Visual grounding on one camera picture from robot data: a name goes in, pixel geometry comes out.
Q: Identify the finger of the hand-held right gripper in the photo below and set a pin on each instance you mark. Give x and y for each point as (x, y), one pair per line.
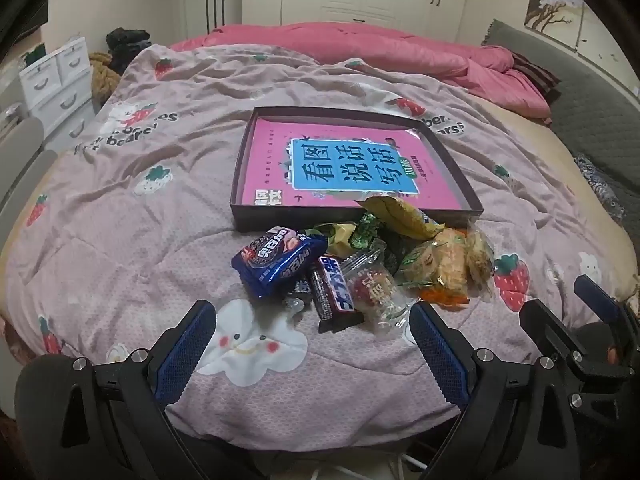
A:
(595, 297)
(547, 330)

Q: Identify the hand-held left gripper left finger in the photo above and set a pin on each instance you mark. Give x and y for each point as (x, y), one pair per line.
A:
(182, 350)

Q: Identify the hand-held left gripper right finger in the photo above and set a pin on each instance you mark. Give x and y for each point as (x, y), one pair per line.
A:
(442, 355)

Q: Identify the orange biscuit stick packet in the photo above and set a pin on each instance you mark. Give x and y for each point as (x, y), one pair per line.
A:
(450, 270)

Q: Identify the green label cracker packet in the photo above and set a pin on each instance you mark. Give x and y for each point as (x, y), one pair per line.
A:
(420, 262)

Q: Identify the clear packet of red sweets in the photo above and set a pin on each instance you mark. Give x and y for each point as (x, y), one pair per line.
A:
(372, 285)

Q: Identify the clear round cracker packet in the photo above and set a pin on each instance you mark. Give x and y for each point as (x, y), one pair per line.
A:
(480, 255)

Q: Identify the blue cookie packet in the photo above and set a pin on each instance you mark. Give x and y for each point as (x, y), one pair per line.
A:
(270, 260)

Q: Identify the dark chocolate bar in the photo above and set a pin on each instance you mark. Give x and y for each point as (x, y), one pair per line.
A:
(332, 290)

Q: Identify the small dark brown cake packet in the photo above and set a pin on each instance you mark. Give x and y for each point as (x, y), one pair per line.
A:
(298, 292)

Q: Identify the dark green printed candy packet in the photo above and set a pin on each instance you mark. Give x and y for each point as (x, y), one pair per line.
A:
(367, 232)

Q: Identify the long yellow snack packet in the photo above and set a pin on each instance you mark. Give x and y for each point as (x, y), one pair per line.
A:
(400, 217)

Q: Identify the dark cardboard box tray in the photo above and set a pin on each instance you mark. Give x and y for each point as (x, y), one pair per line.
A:
(260, 218)

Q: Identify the light green pastry packet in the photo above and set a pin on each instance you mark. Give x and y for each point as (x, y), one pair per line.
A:
(337, 237)

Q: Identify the blue patterned cloth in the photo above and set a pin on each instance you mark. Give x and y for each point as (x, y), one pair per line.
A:
(600, 185)

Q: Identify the strawberry printed blanket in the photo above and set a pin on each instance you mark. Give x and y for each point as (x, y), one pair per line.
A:
(150, 240)

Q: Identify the beige bed sheet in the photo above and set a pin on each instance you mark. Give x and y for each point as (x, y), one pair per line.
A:
(540, 155)

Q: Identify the pink book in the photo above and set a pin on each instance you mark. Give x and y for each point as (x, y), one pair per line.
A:
(270, 160)

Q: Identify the dark striped pillow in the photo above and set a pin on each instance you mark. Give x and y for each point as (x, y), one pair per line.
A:
(537, 75)

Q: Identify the beige chair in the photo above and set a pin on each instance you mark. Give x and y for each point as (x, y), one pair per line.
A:
(20, 150)

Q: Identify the brown plush toy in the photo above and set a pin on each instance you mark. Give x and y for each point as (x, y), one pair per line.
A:
(102, 77)

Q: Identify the white drawer unit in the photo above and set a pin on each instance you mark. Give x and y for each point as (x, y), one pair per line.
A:
(55, 90)

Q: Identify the dark clothes pile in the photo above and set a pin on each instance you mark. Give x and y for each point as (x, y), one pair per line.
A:
(127, 47)

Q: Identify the pink quilt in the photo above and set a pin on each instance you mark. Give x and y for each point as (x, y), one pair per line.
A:
(350, 42)

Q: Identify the green cloth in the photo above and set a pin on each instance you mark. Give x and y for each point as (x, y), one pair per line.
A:
(32, 55)

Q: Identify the tree wall painting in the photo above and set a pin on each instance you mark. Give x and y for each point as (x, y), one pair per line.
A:
(552, 0)

